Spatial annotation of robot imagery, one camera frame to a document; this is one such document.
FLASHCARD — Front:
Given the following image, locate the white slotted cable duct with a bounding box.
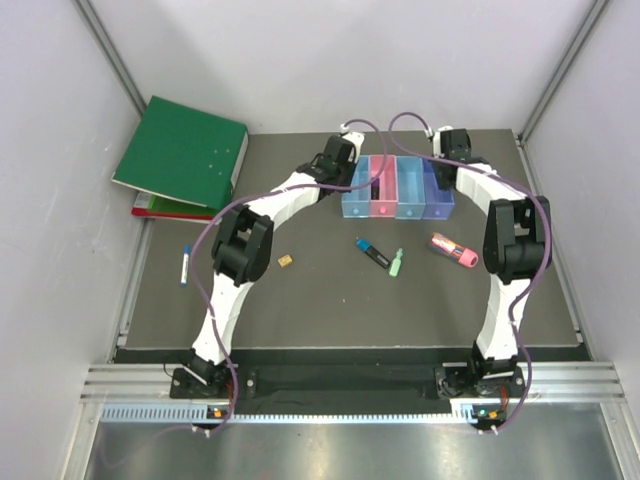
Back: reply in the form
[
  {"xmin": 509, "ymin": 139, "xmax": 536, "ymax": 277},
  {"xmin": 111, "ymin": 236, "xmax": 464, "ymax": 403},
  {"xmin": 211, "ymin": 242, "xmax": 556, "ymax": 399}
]
[{"xmin": 99, "ymin": 397, "xmax": 506, "ymax": 426}]

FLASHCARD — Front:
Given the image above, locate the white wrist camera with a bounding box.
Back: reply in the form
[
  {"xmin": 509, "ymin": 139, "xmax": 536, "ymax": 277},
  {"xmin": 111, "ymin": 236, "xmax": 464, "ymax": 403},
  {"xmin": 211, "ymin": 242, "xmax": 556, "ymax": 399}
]
[
  {"xmin": 425, "ymin": 125, "xmax": 453, "ymax": 157},
  {"xmin": 339, "ymin": 123, "xmax": 365, "ymax": 158}
]

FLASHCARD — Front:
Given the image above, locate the light blue drawer box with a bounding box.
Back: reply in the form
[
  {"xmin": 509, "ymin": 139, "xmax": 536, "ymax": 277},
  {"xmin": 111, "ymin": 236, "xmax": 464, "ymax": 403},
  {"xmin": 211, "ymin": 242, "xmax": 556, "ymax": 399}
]
[
  {"xmin": 341, "ymin": 156, "xmax": 371, "ymax": 218},
  {"xmin": 395, "ymin": 156, "xmax": 426, "ymax": 220}
]

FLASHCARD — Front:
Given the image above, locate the white marker blue cap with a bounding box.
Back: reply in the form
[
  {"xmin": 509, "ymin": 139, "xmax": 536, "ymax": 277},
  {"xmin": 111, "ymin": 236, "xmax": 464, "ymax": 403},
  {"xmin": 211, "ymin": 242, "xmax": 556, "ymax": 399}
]
[{"xmin": 180, "ymin": 244, "xmax": 191, "ymax": 287}]

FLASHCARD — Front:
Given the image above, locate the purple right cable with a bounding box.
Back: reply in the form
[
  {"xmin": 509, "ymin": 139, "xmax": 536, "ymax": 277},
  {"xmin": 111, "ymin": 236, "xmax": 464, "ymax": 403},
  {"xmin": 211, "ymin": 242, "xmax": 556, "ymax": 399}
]
[{"xmin": 388, "ymin": 111, "xmax": 554, "ymax": 435}]

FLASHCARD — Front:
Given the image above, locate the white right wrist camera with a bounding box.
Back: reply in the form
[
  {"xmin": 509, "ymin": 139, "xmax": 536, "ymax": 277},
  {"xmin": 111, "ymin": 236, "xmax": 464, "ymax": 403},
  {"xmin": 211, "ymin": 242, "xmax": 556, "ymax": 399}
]
[{"xmin": 425, "ymin": 125, "xmax": 453, "ymax": 157}]

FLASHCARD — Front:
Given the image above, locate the black marker purple cap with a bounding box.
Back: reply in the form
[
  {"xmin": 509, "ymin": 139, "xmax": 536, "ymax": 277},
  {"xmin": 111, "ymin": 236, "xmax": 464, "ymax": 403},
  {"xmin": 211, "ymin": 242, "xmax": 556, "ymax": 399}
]
[{"xmin": 370, "ymin": 179, "xmax": 380, "ymax": 201}]

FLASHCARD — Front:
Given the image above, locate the aluminium frame post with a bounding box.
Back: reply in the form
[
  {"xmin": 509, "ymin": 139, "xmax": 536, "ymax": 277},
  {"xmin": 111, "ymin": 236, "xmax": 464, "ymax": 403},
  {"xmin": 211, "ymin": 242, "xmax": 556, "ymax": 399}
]
[
  {"xmin": 516, "ymin": 0, "xmax": 611, "ymax": 147},
  {"xmin": 71, "ymin": 0, "xmax": 147, "ymax": 117}
]

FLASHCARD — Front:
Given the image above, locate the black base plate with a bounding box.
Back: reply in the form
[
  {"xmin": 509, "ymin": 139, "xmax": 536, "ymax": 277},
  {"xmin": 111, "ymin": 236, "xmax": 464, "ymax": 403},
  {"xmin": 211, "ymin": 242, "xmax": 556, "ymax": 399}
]
[{"xmin": 170, "ymin": 363, "xmax": 525, "ymax": 405}]

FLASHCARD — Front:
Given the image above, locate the red and green folder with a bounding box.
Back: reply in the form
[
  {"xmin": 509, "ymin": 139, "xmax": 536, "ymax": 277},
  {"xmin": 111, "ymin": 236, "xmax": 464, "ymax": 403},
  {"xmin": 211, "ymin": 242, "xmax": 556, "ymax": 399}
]
[{"xmin": 131, "ymin": 192, "xmax": 217, "ymax": 223}]

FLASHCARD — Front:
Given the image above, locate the small orange eraser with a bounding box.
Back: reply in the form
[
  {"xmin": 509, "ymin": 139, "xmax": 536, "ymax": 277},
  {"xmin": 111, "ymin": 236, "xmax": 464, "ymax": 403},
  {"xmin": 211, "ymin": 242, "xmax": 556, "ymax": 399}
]
[{"xmin": 278, "ymin": 255, "xmax": 293, "ymax": 267}]

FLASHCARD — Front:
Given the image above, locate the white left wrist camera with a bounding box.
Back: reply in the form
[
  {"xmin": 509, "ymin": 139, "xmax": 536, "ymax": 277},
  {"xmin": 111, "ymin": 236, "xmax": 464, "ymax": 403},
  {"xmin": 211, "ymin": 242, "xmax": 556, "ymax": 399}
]
[{"xmin": 339, "ymin": 123, "xmax": 365, "ymax": 158}]

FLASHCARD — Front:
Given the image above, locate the aluminium frame post left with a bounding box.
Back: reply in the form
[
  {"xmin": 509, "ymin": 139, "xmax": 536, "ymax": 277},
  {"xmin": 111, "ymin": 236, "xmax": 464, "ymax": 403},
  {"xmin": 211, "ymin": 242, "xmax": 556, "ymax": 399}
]
[{"xmin": 71, "ymin": 0, "xmax": 147, "ymax": 117}]

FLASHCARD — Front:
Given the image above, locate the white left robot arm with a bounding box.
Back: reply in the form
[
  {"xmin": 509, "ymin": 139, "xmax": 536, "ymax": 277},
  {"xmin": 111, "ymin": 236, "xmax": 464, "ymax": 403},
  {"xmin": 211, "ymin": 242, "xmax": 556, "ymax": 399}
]
[{"xmin": 191, "ymin": 132, "xmax": 365, "ymax": 397}]

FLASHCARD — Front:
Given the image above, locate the purple drawer box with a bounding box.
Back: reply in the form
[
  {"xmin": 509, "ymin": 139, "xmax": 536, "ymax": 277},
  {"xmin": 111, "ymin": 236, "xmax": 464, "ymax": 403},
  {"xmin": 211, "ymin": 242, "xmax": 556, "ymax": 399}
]
[{"xmin": 422, "ymin": 159, "xmax": 455, "ymax": 221}]

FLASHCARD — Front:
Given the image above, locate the colourful tube pink cap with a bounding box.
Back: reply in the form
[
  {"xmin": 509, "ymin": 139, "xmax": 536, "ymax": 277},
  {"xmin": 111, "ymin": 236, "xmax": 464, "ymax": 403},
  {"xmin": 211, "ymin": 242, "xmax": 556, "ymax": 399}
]
[{"xmin": 429, "ymin": 233, "xmax": 479, "ymax": 268}]

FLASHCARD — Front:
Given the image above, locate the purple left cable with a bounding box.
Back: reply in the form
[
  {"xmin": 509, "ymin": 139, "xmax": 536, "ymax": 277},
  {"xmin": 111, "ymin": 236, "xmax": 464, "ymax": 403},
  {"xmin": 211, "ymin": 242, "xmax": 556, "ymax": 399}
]
[{"xmin": 99, "ymin": 118, "xmax": 396, "ymax": 464}]

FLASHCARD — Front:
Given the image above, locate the purple cable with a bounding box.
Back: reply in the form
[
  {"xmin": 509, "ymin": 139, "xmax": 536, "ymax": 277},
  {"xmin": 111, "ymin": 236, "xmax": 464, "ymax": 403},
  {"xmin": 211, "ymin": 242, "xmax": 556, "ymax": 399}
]
[
  {"xmin": 388, "ymin": 111, "xmax": 554, "ymax": 435},
  {"xmin": 99, "ymin": 118, "xmax": 396, "ymax": 464}
]

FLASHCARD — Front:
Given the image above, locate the aluminium frame post right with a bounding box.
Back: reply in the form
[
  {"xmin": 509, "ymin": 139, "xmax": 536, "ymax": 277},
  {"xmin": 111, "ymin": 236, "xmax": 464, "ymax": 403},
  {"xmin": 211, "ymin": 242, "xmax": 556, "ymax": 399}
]
[{"xmin": 516, "ymin": 0, "xmax": 611, "ymax": 147}]

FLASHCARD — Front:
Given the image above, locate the green ring binder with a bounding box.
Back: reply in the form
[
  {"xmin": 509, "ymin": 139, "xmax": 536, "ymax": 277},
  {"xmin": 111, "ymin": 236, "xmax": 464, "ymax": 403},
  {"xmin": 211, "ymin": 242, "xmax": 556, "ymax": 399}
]
[{"xmin": 112, "ymin": 96, "xmax": 249, "ymax": 210}]

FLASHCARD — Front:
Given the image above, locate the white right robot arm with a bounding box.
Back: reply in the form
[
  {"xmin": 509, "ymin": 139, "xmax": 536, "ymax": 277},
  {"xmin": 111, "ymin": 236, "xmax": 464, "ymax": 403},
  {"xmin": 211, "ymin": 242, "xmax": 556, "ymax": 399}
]
[{"xmin": 432, "ymin": 126, "xmax": 551, "ymax": 396}]

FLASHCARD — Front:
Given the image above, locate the black highlighter blue cap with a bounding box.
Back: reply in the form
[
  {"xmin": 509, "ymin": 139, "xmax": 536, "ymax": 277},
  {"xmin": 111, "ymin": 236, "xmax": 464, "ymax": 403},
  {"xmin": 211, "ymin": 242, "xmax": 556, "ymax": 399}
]
[{"xmin": 356, "ymin": 238, "xmax": 390, "ymax": 269}]

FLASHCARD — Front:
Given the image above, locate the aluminium front rail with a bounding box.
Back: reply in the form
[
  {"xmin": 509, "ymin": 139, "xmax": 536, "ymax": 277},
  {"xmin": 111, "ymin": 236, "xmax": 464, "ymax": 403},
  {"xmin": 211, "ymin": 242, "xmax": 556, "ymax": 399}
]
[{"xmin": 80, "ymin": 362, "xmax": 624, "ymax": 408}]

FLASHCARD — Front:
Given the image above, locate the pink drawer box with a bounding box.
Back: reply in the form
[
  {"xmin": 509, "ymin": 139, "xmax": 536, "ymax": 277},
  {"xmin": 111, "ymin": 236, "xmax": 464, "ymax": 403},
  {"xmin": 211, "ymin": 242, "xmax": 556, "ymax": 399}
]
[{"xmin": 370, "ymin": 154, "xmax": 398, "ymax": 218}]

